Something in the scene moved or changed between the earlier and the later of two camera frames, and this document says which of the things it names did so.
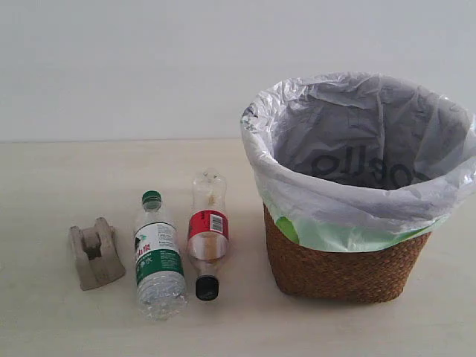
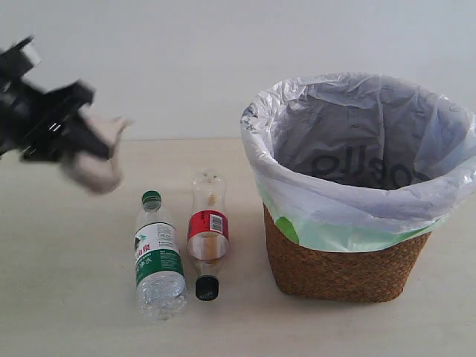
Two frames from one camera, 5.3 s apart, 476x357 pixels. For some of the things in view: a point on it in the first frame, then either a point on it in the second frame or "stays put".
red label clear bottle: (207, 232) stays put
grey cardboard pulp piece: (96, 255) → (97, 174)
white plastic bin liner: (357, 161) stays put
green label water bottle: (160, 272) stays put
